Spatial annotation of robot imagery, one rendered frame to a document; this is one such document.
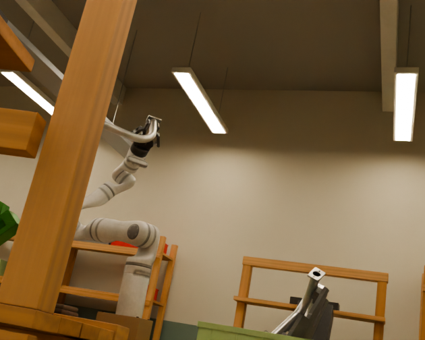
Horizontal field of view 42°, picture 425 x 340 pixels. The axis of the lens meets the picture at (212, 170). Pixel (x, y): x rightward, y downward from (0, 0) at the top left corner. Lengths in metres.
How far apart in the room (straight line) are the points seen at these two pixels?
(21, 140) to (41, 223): 0.18
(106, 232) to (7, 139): 0.91
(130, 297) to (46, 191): 0.81
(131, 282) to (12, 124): 0.87
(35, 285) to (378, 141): 6.50
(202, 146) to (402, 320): 3.45
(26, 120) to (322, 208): 6.08
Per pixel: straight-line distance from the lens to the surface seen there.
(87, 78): 1.29
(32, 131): 1.22
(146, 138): 2.10
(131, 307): 1.92
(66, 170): 1.21
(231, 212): 7.31
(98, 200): 2.31
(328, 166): 7.29
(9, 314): 1.17
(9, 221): 1.66
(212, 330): 1.78
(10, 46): 1.52
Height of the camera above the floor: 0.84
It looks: 19 degrees up
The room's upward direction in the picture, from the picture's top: 11 degrees clockwise
